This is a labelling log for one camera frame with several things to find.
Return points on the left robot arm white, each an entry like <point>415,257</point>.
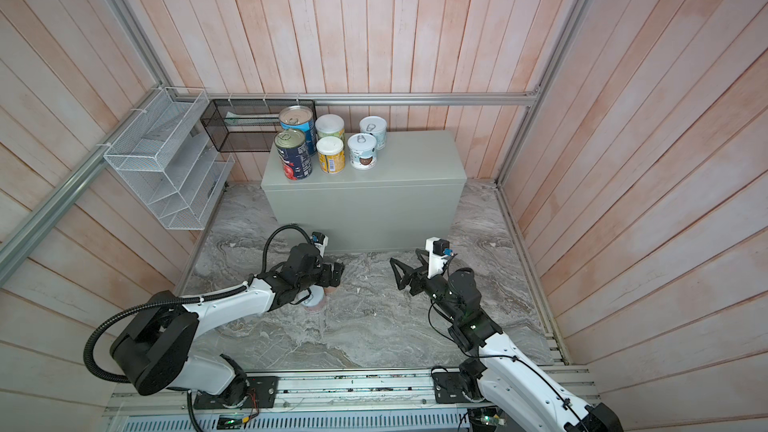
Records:
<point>153,351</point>

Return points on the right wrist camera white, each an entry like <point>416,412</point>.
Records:
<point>440,254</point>

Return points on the blue soup can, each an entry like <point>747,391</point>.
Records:
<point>301,118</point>

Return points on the black mesh basket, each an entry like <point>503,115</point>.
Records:
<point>246,125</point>

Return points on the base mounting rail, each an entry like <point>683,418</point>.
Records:
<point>365,400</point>

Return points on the orange can white lid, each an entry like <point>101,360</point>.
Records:
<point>330,125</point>
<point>331,154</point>

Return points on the dark tomato can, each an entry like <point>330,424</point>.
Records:
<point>294,153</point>

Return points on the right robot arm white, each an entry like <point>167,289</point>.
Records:
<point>496,370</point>

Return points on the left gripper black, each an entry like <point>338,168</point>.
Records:
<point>326,281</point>

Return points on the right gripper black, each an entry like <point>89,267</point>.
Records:
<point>422,278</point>

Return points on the orange can white lid front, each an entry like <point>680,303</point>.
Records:
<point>331,154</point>

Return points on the grey metal cabinet box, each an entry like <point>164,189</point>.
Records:
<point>410,195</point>

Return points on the pull-tab can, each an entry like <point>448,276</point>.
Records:
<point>362,151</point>
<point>375,126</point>
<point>316,299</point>

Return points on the white wire mesh shelf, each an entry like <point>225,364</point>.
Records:
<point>169,162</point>

